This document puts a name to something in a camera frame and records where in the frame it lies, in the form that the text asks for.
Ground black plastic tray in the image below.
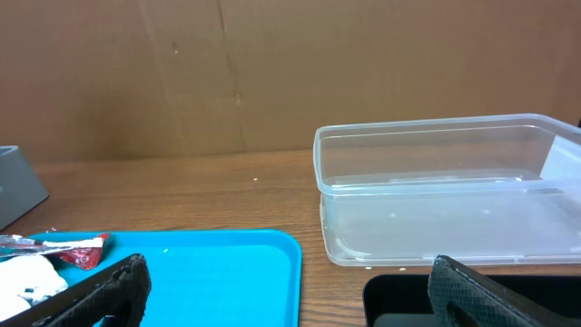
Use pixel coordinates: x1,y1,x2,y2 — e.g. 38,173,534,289
363,274,580,326

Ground red silver snack wrapper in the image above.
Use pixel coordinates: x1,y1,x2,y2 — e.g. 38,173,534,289
1,233,110,271

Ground grey plastic dish rack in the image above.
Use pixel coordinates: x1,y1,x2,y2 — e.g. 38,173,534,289
0,145,49,229

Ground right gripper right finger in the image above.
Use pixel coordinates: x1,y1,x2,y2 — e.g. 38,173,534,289
428,255,580,327

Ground teal serving tray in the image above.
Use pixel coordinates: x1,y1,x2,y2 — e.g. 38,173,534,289
25,229,303,327

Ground white napkin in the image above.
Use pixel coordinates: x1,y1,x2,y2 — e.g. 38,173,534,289
1,255,68,321

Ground clear plastic storage bin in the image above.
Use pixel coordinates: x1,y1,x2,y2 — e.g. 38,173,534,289
313,114,580,267

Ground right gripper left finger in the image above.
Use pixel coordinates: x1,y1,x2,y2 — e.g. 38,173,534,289
1,253,152,327

